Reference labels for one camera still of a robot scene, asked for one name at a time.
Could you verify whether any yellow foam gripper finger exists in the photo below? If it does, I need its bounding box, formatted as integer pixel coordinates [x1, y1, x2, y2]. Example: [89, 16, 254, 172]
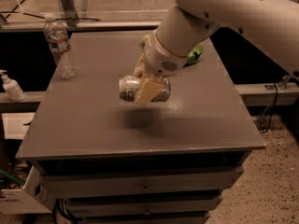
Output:
[134, 74, 164, 105]
[133, 55, 144, 78]

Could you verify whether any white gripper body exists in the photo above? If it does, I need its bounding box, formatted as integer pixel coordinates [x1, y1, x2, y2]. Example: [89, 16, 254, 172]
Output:
[143, 31, 188, 77]

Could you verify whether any silver 7up soda can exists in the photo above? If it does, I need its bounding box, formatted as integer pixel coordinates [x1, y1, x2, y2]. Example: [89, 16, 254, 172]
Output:
[119, 75, 171, 102]

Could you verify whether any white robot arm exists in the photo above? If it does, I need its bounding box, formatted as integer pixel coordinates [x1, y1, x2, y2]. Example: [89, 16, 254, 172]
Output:
[134, 0, 299, 105]

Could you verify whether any green chip bag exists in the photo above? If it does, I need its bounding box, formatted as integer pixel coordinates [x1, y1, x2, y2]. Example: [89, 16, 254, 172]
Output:
[141, 35, 203, 66]

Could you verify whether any grey drawer cabinet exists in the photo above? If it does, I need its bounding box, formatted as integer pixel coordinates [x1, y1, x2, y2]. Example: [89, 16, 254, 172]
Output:
[17, 31, 264, 224]

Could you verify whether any clear plastic water bottle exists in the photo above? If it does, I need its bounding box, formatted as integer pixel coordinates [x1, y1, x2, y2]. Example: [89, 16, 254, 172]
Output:
[44, 13, 78, 79]

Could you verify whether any white pump dispenser bottle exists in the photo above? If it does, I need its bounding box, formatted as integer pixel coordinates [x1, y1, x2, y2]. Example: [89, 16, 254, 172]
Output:
[0, 70, 25, 102]

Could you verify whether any white cardboard box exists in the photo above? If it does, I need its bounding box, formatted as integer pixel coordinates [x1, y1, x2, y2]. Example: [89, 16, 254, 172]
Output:
[0, 167, 55, 215]

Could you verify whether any black cable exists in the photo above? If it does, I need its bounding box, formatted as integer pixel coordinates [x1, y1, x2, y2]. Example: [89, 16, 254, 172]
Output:
[259, 82, 279, 134]

